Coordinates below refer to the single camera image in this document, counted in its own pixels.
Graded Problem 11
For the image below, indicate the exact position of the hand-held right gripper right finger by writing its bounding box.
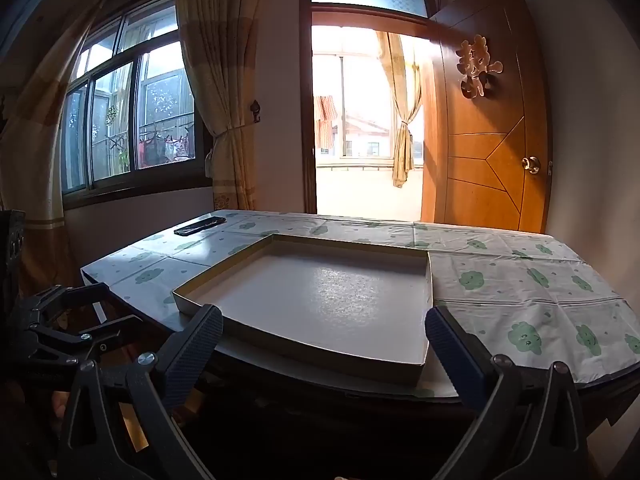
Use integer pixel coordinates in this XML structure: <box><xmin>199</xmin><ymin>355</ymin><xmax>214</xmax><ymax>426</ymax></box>
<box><xmin>424</xmin><ymin>306</ymin><xmax>597</xmax><ymax>480</ymax></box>

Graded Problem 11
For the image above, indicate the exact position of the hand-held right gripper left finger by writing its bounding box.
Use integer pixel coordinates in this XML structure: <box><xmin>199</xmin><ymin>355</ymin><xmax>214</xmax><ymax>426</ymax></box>
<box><xmin>54</xmin><ymin>304</ymin><xmax>224</xmax><ymax>480</ymax></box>

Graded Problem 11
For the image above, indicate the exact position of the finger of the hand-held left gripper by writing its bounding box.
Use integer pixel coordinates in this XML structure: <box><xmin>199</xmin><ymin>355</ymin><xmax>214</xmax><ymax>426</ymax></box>
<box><xmin>22</xmin><ymin>282</ymin><xmax>111</xmax><ymax>329</ymax></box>
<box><xmin>29</xmin><ymin>314</ymin><xmax>151</xmax><ymax>364</ymax></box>

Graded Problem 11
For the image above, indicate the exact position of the shallow cardboard box tray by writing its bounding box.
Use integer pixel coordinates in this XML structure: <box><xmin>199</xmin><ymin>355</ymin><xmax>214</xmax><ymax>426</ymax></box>
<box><xmin>172</xmin><ymin>232</ymin><xmax>433</xmax><ymax>387</ymax></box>

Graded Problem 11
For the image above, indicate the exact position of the wide beige checked curtain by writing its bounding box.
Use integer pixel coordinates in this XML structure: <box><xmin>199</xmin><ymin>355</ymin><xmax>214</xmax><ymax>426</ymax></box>
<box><xmin>0</xmin><ymin>10</ymin><xmax>107</xmax><ymax>291</ymax></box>

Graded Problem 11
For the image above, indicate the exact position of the white green-cloud tablecloth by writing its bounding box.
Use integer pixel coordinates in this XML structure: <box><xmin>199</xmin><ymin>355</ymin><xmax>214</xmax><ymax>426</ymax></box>
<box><xmin>80</xmin><ymin>209</ymin><xmax>640</xmax><ymax>403</ymax></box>

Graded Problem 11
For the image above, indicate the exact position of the hanging laundry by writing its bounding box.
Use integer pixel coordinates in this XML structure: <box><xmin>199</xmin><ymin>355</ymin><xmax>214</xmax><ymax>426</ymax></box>
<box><xmin>139</xmin><ymin>130</ymin><xmax>194</xmax><ymax>168</ymax></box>

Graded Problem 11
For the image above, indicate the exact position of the orange wooden door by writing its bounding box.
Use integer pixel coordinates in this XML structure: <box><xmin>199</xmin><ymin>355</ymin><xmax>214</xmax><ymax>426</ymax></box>
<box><xmin>421</xmin><ymin>0</ymin><xmax>553</xmax><ymax>235</ymax></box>

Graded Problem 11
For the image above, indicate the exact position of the thin yellow tied curtain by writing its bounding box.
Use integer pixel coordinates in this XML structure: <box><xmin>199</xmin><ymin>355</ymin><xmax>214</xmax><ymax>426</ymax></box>
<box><xmin>376</xmin><ymin>31</ymin><xmax>424</xmax><ymax>189</ymax></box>

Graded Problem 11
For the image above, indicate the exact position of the dark-framed window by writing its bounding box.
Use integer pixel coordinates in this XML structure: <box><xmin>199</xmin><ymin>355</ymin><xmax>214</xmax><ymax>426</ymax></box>
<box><xmin>60</xmin><ymin>0</ymin><xmax>213</xmax><ymax>208</ymax></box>

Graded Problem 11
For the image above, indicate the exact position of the striped hanging cloth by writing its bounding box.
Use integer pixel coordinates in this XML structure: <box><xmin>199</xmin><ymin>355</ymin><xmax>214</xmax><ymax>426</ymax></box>
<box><xmin>315</xmin><ymin>95</ymin><xmax>339</xmax><ymax>154</ymax></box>

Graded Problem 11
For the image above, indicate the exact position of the pale cut-out door ornament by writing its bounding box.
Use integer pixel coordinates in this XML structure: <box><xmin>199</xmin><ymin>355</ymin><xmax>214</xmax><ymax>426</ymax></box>
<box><xmin>455</xmin><ymin>35</ymin><xmax>503</xmax><ymax>100</ymax></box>

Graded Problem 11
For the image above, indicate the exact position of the tied beige checked curtain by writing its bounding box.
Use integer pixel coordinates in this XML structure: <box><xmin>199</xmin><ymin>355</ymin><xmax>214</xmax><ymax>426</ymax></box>
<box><xmin>175</xmin><ymin>0</ymin><xmax>271</xmax><ymax>213</ymax></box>

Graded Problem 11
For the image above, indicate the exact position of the dark brown door frame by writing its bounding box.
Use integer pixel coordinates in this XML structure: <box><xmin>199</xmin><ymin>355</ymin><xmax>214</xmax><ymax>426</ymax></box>
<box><xmin>299</xmin><ymin>0</ymin><xmax>443</xmax><ymax>216</ymax></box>

